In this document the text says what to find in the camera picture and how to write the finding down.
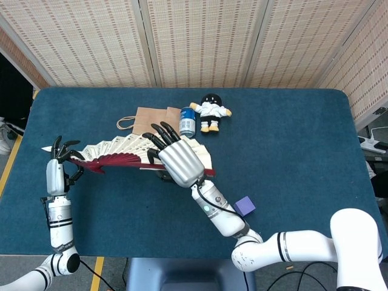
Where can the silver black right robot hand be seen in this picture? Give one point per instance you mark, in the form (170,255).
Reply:
(180,162)

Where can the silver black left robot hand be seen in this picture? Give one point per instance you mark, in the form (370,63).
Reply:
(55,175)

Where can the red and cream folding fan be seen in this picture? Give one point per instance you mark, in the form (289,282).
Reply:
(121,159)

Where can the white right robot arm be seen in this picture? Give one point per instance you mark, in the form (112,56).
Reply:
(227,221)

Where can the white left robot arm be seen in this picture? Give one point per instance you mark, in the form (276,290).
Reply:
(60,224)

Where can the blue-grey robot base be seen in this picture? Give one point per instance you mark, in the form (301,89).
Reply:
(182,276)

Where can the blue and silver drink can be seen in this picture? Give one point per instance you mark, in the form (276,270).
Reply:
(187,121)

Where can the plush doll in white jacket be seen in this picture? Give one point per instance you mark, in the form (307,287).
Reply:
(212,110)

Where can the white shoe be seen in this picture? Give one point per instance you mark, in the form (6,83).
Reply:
(3,142)

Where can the purple foam cube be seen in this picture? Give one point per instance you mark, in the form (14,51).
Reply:
(245,206)

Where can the black cabinet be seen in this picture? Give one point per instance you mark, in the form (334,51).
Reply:
(15,91)

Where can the blue felt table cover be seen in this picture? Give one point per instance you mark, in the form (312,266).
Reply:
(288,157)

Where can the woven bamboo screen panel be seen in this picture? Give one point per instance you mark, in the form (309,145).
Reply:
(303,39)
(203,39)
(366,66)
(85,39)
(21,63)

